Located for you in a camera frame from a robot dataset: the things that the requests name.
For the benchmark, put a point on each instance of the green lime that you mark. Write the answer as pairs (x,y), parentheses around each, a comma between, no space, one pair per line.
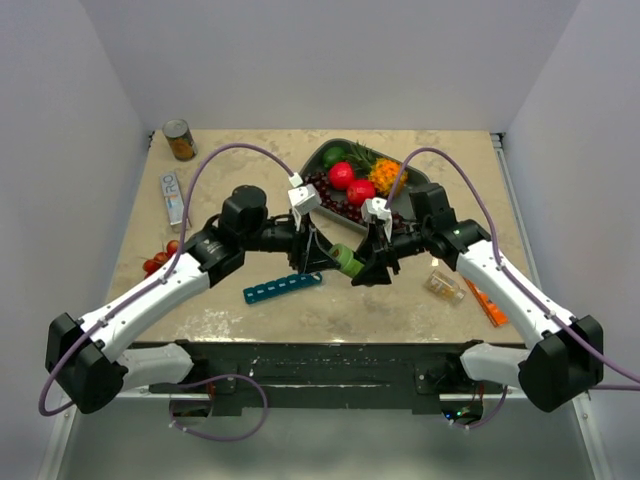
(332,156)

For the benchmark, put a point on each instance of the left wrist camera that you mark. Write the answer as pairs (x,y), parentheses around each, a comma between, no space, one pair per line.
(303,199)

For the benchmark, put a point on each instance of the teal weekly pill organizer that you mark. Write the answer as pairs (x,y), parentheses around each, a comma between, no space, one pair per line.
(280,286)

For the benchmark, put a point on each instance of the red apple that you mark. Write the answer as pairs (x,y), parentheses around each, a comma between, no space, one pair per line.
(341,175)
(359,191)

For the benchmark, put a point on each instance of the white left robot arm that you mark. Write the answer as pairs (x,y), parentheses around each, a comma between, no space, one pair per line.
(90,358)

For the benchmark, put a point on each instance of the green pill bottle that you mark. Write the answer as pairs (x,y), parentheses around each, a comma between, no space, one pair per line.
(351,267)

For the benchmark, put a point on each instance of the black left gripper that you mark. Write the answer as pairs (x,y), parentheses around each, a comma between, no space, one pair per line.
(317,259)

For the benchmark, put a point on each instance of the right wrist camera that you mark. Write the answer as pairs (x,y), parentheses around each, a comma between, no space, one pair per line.
(374,210)

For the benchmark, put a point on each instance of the red apple front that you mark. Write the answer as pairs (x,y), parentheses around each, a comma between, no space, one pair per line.
(359,191)

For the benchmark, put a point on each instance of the red cherry bunch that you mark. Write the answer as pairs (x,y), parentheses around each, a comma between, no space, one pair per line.
(153,264)

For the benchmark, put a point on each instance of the tin can with fruit label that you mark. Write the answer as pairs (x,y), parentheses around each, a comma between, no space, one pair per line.
(180,140)

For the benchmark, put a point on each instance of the clear pill bottle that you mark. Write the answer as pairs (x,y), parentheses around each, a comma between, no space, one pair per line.
(444,287)

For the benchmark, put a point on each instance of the red apple back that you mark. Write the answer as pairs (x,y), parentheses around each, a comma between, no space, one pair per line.
(341,175)

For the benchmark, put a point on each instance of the dark red grape bunch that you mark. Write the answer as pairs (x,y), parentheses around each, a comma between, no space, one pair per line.
(334,203)

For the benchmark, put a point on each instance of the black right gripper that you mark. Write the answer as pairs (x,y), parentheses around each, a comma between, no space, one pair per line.
(375,270)

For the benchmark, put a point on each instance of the silver toothpaste box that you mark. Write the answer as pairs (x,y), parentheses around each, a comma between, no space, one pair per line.
(174,202)

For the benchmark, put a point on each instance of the orange medicine box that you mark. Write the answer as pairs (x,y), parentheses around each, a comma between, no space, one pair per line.
(494,314)

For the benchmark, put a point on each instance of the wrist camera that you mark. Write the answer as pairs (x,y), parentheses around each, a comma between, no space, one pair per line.
(374,210)
(303,199)

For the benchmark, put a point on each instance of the aluminium frame rail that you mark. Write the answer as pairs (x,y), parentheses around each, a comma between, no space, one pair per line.
(546,395)

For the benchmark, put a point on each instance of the grey fruit tray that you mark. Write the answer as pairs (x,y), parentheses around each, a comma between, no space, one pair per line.
(362,158)

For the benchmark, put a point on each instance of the orange spiky fruit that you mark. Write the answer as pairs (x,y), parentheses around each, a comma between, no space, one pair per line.
(383,174)

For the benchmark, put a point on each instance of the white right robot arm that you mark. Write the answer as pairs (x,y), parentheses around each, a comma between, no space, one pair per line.
(562,356)

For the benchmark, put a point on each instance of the green bottle cap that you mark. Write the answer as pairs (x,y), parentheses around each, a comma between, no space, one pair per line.
(341,254)

